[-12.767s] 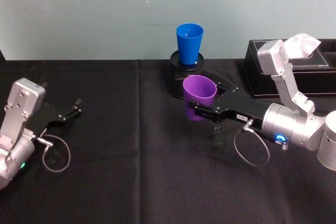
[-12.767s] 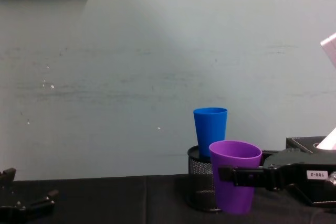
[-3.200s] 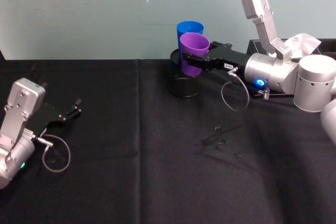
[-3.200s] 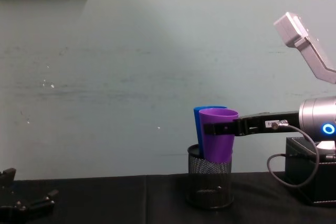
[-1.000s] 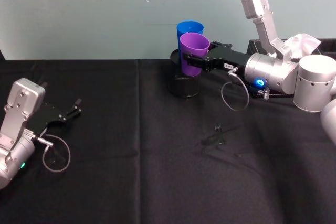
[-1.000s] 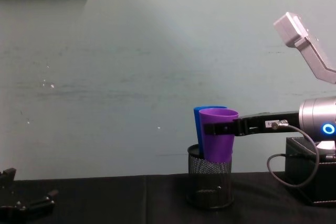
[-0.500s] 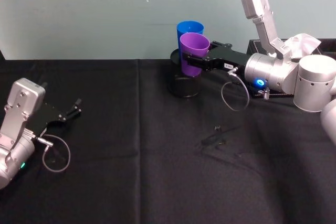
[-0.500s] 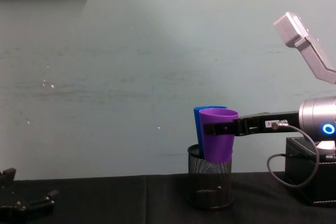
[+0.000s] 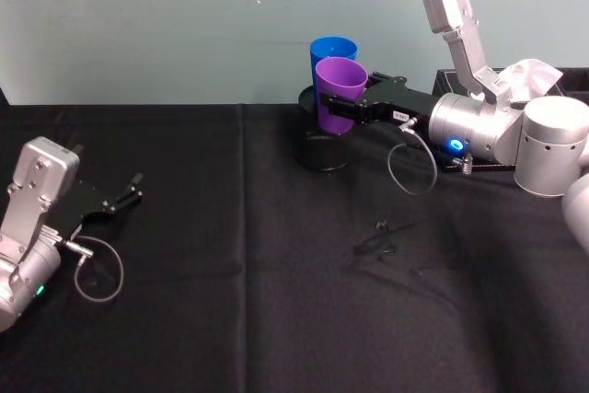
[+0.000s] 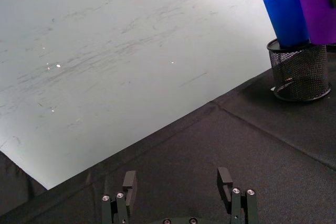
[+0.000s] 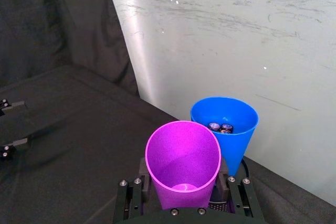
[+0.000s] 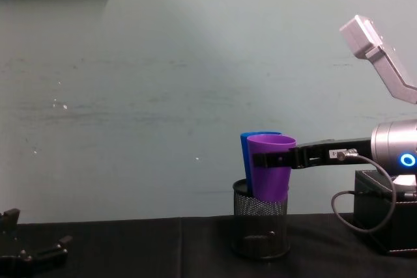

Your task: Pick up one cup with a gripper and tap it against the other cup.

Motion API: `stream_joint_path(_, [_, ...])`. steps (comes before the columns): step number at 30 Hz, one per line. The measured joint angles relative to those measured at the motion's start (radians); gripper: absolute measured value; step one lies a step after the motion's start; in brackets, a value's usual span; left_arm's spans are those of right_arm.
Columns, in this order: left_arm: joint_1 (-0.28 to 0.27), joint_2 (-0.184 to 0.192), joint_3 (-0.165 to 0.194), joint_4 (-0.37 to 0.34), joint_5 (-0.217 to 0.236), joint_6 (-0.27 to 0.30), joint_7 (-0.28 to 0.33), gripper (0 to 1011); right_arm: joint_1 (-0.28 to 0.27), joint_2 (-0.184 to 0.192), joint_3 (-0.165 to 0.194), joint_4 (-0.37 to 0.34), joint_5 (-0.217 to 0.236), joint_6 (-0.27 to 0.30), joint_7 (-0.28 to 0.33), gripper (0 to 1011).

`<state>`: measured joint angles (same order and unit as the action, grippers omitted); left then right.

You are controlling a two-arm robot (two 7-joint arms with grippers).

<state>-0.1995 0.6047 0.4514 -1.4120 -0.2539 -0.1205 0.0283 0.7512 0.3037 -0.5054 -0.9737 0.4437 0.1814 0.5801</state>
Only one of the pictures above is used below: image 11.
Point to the blue plastic cone cup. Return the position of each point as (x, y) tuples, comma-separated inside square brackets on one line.
[(236, 150)]

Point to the black table cloth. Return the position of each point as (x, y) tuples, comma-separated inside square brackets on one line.
[(73, 134)]

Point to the small dark battery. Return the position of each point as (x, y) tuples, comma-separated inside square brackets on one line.
[(213, 126), (226, 128)]

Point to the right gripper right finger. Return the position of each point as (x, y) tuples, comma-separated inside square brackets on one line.
[(244, 197)]

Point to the black hanging curtain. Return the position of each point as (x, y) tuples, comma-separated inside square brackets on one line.
[(52, 24)]

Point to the purple plastic cone cup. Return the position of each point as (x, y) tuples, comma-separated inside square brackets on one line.
[(181, 155)]

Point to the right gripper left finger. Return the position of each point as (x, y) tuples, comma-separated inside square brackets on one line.
[(131, 197)]

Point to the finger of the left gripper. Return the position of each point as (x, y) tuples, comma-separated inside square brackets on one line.
[(17, 107), (15, 145)]

